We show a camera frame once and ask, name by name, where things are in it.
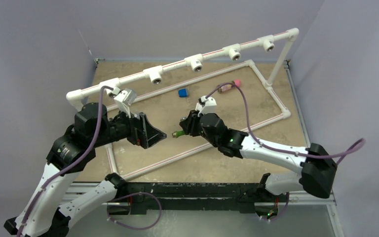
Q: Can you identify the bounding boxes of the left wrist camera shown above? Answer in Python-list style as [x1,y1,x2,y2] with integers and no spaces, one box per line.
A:
[112,88,137,118]

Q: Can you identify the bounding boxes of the blue grey small block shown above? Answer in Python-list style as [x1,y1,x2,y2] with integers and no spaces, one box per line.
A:
[178,88,189,98]

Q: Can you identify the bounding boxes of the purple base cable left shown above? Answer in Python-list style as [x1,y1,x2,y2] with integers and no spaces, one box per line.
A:
[106,192,163,231]

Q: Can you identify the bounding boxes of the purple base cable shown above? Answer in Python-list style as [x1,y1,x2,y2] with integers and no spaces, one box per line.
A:
[260,193,290,223]
[106,192,163,231]

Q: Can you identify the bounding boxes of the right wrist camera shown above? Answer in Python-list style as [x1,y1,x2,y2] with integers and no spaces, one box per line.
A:
[195,96,217,117]

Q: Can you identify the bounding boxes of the green plastic water faucet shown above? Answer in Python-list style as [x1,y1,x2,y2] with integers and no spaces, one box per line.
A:
[172,130,186,138]

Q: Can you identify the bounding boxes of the white PVC pipe frame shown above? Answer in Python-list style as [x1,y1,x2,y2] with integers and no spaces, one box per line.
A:
[67,28,305,183]

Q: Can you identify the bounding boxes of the pink capped small bottle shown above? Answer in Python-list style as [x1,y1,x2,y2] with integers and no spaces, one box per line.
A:
[217,79,241,93]

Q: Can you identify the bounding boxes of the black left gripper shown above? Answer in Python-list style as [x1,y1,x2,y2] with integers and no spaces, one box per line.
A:
[92,104,166,147]

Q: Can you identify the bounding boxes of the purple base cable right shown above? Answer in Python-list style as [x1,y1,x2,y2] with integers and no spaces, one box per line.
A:
[260,193,290,223]

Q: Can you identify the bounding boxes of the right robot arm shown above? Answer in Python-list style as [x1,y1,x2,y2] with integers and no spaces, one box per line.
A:
[179,110,338,201]

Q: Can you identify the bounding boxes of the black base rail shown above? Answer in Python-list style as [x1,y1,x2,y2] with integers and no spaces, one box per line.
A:
[106,181,290,217]

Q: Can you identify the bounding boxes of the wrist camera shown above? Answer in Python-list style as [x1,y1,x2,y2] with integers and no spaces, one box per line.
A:
[195,96,217,117]
[112,88,137,118]

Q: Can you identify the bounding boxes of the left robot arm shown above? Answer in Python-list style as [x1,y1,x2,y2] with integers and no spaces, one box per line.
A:
[4,103,166,237]

